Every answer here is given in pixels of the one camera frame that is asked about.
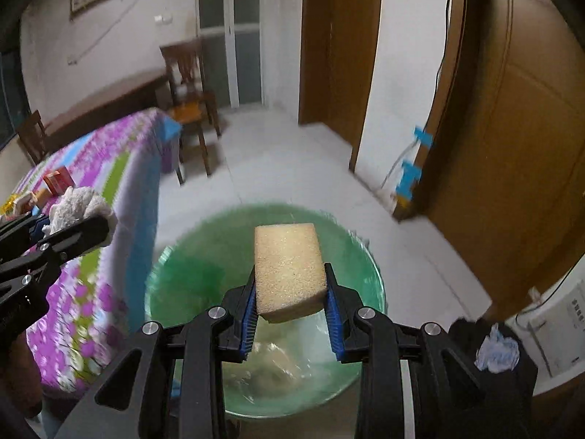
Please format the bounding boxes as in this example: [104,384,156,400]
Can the white cloth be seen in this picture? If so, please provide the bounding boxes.
[43,186,118,247]

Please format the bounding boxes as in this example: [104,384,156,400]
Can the yellow sponge block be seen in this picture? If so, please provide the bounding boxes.
[254,223,327,324]

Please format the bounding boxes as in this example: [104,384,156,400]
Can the small beige box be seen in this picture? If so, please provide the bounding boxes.
[33,187,53,209]

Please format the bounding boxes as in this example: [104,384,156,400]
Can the red and white carton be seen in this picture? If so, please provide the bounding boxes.
[43,165,75,196]

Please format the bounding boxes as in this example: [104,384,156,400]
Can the colourful striped tablecloth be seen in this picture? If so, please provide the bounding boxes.
[1,108,180,397]

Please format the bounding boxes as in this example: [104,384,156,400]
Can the left wooden chair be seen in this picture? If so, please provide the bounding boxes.
[16,110,48,165]

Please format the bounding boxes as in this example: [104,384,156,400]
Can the wooden chair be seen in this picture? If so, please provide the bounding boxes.
[16,110,48,165]
[160,38,222,176]

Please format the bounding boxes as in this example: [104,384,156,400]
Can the dark window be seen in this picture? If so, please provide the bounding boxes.
[0,45,31,152]

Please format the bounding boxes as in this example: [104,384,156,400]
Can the dark round dining table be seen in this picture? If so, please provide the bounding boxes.
[45,70,167,153]

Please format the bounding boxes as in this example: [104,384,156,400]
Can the right wooden chair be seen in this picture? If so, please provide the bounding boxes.
[160,38,222,176]

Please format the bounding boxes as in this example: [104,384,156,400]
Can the brown wooden door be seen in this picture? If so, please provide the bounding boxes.
[394,0,584,320]
[298,0,382,170]

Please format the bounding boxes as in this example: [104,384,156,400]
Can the white appliance box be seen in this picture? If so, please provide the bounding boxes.
[510,278,584,395]

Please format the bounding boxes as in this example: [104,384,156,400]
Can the white glass double door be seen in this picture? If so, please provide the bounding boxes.
[196,0,262,109]

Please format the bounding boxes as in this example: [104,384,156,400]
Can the wall cable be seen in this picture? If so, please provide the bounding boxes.
[66,0,185,67]

